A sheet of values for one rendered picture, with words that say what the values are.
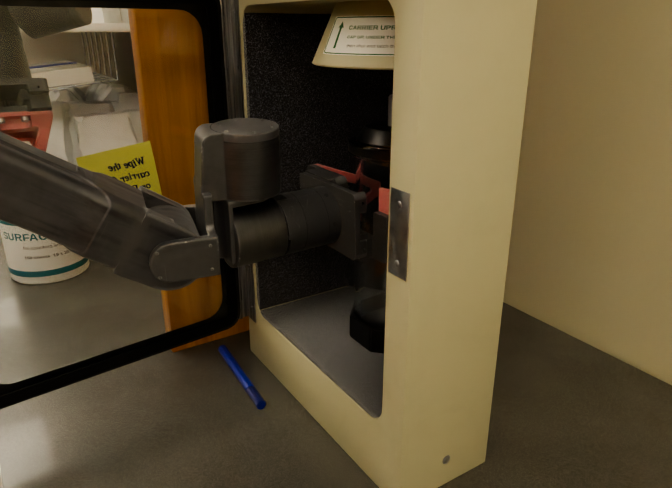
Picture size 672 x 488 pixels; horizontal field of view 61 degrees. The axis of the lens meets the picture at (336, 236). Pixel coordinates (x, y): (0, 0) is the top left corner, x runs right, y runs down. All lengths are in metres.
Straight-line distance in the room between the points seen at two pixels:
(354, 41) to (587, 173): 0.44
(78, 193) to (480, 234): 0.31
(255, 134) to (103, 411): 0.39
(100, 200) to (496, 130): 0.31
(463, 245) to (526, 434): 0.27
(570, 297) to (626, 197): 0.17
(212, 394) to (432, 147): 0.43
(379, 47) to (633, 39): 0.40
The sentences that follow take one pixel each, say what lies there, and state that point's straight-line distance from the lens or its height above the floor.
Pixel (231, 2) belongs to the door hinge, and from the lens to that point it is 0.67.
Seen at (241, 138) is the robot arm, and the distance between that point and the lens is 0.46.
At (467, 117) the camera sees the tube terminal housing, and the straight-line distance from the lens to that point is 0.44.
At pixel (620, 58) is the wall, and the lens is 0.81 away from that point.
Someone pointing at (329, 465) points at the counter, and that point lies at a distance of 0.61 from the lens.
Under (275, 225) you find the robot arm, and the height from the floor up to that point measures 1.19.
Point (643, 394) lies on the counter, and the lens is 0.79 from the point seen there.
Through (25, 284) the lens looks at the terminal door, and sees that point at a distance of 0.63.
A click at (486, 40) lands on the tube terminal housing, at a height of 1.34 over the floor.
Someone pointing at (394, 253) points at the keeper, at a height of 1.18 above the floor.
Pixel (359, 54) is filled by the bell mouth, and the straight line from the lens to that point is 0.50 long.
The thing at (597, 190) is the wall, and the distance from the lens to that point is 0.84.
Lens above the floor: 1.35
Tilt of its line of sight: 20 degrees down
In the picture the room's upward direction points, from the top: straight up
